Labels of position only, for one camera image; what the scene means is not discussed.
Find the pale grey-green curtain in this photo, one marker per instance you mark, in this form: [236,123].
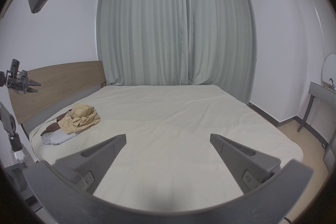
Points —
[157,28]

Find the grey dressing table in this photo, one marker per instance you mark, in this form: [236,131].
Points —
[319,91]

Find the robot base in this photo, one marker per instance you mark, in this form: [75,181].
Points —
[15,178]

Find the beige shorts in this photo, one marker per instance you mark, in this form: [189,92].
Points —
[81,119]

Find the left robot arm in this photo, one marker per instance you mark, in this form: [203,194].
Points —
[14,141]

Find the brown garment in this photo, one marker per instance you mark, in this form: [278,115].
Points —
[51,128]

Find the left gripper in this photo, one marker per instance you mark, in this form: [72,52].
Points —
[19,85]

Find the white garment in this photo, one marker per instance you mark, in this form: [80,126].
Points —
[59,138]

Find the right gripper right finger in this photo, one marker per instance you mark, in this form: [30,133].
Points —
[236,160]

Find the bed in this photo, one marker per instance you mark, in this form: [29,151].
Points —
[170,118]

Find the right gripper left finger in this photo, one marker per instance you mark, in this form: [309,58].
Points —
[99,157]

